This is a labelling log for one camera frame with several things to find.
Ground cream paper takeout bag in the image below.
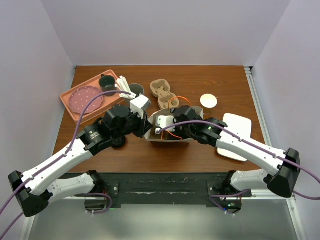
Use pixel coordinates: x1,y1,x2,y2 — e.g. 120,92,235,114
144,96,204,143

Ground dark green mug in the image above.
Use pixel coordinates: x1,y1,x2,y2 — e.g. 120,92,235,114
98,74,117,93

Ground cardboard two-cup carrier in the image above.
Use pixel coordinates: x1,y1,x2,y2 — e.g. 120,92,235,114
150,79,180,110

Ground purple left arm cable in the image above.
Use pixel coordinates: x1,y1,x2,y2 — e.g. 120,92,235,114
0,90,133,240

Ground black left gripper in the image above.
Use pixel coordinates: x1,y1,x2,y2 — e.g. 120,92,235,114
112,107,154,140

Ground pink polka dot plate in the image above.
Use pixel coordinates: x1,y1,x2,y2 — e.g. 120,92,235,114
67,86,104,115

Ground grey cylindrical utensil holder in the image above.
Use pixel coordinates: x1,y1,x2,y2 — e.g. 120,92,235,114
129,83,145,96

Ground pink rectangular tray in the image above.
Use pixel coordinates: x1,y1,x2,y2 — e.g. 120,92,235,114
60,75,125,124

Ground white rectangular plate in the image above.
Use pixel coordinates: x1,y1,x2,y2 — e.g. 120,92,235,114
217,113,252,162

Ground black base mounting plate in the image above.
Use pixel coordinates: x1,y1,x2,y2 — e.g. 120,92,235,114
49,172,281,212

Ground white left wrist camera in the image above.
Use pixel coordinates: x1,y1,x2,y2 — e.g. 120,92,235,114
129,95,151,119

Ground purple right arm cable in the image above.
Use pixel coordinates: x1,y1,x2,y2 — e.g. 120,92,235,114
156,120,320,216

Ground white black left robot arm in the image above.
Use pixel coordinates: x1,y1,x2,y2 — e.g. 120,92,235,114
8,104,153,217

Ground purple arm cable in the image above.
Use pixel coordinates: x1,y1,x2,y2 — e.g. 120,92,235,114
156,120,320,216
0,90,133,240

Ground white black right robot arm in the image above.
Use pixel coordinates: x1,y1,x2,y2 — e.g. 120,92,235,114
171,105,301,198

